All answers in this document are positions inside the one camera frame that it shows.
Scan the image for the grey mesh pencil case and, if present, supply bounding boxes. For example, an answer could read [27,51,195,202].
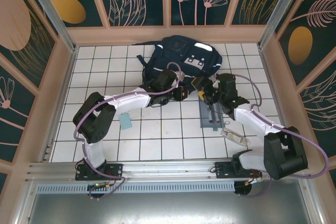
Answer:
[198,97,227,132]

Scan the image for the navy blue backpack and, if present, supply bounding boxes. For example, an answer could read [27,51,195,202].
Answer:
[132,35,223,102]

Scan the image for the light blue paper note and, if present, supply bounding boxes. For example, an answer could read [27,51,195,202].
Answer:
[118,113,133,131]

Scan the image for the red white marker pen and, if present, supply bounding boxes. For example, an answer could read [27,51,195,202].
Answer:
[214,104,222,124]

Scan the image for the grey metal sheet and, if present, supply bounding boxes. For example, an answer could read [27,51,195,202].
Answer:
[25,179,320,224]

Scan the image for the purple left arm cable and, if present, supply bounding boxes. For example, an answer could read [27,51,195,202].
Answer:
[73,61,186,201]

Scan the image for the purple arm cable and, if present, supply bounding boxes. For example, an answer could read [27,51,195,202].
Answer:
[232,73,331,199]
[73,61,186,201]

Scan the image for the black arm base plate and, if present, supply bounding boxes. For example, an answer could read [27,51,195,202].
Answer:
[214,161,263,180]
[75,162,124,182]

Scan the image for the aluminium front mounting rail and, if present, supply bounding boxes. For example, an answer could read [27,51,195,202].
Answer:
[25,157,313,183]

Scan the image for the orange power connector wires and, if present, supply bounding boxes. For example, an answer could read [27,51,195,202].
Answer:
[244,176,263,186]

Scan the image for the aluminium frame post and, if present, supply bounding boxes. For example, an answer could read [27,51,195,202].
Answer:
[258,0,308,49]
[22,0,78,53]

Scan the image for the grey slotted cable duct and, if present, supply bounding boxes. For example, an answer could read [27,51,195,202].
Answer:
[36,181,236,194]

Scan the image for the wall panel orange oval feather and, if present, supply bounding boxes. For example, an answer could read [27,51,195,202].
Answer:
[274,0,336,88]

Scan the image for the wall panel pink leaves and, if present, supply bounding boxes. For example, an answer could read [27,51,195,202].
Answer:
[295,71,336,162]

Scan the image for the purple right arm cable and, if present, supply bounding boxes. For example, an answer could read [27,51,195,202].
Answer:
[232,73,331,199]

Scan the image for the wall panel small orange oval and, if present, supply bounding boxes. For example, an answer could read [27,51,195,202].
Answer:
[39,0,110,28]

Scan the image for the small circuit board with wires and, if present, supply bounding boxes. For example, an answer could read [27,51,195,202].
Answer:
[87,181,116,191]

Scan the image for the wall panel single pink flower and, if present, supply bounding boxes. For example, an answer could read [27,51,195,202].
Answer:
[0,50,40,168]

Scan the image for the wall panel beige oval gold lines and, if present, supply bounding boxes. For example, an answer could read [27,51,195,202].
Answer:
[0,0,58,94]

